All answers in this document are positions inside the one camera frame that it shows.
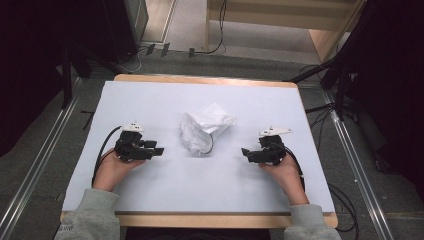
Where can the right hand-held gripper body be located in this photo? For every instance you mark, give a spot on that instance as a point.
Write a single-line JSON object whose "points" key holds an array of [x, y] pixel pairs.
{"points": [[271, 151]]}

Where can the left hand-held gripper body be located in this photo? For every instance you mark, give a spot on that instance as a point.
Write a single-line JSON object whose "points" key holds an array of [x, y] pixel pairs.
{"points": [[130, 148]]}

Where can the white mesh laundry bag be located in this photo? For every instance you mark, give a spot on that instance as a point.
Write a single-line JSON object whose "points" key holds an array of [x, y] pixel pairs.
{"points": [[203, 128]]}

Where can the person's left hand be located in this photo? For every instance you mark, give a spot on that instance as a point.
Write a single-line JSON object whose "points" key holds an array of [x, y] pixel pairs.
{"points": [[110, 171]]}

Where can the person's right hand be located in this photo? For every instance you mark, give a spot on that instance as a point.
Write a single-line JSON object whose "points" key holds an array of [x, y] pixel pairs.
{"points": [[288, 178]]}

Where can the white table mat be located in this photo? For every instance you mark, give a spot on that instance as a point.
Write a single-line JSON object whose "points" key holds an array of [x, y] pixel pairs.
{"points": [[150, 100]]}

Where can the wooden table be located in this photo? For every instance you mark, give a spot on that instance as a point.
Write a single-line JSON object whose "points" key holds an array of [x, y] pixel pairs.
{"points": [[216, 220]]}

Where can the black metal stand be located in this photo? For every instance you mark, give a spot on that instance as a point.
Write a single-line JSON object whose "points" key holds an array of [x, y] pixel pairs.
{"points": [[340, 90], [67, 83]]}

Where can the dark cabinet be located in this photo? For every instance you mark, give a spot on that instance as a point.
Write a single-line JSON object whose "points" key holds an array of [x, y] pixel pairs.
{"points": [[125, 26]]}

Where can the light wooden furniture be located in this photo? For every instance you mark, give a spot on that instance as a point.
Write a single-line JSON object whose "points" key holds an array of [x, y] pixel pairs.
{"points": [[320, 40]]}

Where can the metal floor rail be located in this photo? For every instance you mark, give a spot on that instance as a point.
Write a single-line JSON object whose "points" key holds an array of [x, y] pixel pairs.
{"points": [[36, 160], [356, 166]]}

